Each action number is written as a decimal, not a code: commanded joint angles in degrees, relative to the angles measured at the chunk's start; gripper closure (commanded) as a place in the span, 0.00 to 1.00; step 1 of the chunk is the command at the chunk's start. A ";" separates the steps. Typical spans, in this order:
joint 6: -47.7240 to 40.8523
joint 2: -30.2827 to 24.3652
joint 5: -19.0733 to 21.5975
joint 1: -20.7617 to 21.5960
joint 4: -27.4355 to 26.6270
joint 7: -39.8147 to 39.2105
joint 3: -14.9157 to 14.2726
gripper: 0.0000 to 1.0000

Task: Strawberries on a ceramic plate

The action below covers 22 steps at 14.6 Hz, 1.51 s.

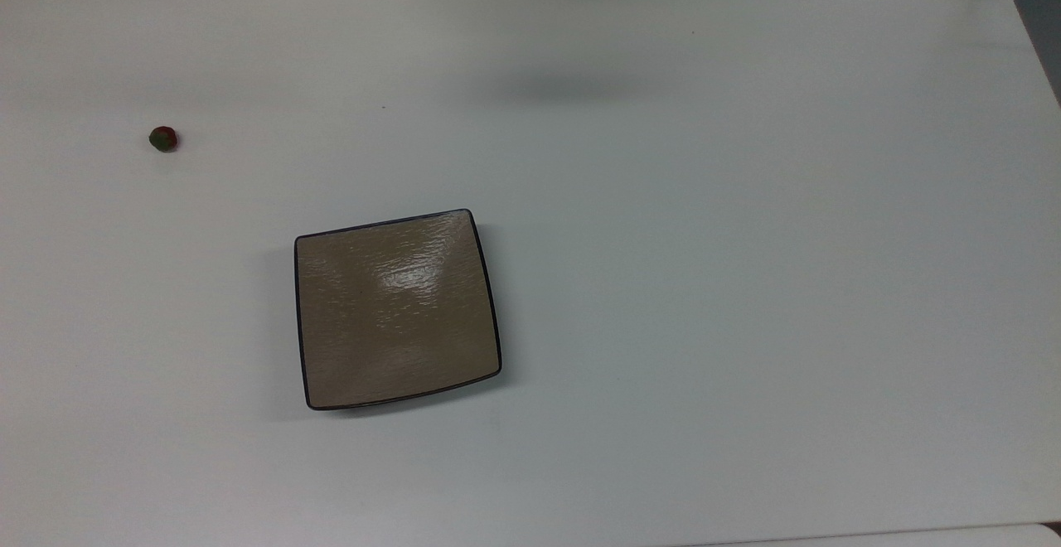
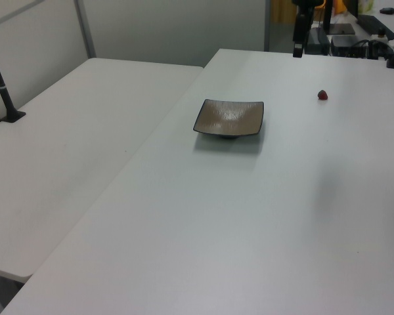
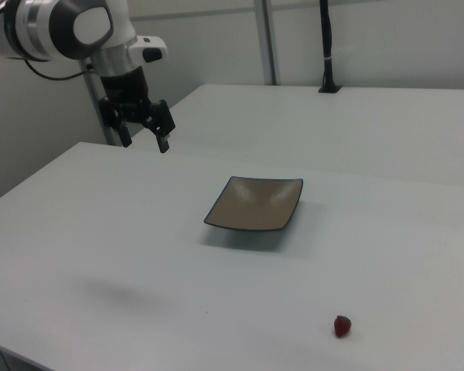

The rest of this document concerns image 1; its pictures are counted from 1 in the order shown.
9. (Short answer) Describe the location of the square brown ceramic plate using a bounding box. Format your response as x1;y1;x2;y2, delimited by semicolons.
293;208;504;412

